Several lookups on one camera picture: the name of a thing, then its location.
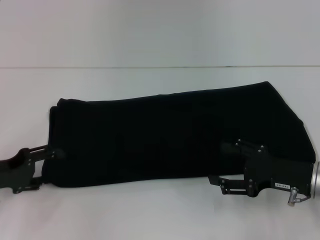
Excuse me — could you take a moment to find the black shirt with FREE print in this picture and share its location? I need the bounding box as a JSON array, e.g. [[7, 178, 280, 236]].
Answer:
[[41, 80, 316, 188]]

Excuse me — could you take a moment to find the right gripper cable with plug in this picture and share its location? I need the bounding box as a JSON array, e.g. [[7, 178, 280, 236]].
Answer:
[[287, 185, 314, 207]]

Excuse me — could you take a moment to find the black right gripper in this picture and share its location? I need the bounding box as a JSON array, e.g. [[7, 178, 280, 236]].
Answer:
[[207, 138, 315, 200]]

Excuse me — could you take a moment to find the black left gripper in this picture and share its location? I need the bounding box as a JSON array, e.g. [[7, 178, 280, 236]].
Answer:
[[0, 144, 67, 194]]

